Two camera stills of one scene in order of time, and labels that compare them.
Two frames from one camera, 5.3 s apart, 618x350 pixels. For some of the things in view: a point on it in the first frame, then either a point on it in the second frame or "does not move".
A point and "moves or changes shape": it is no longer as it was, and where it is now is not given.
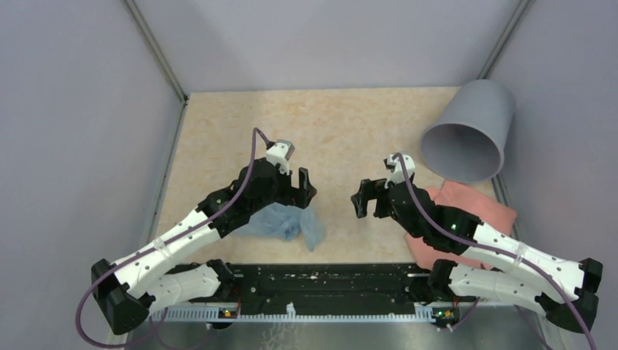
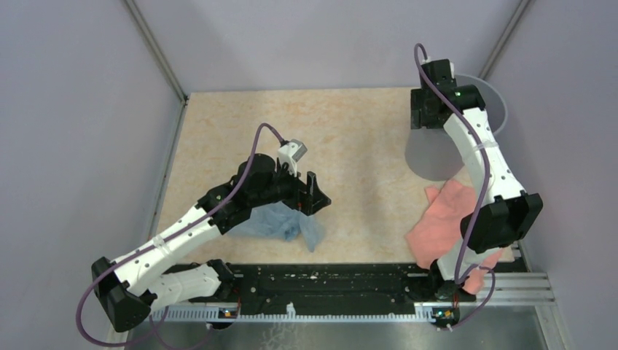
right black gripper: (369, 189) -> (418, 118)
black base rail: (329, 289) does not move
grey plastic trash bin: (466, 141) moves or changes shape
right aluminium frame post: (504, 38) does not move
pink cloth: (491, 211) does not move
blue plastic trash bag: (287, 221) does not move
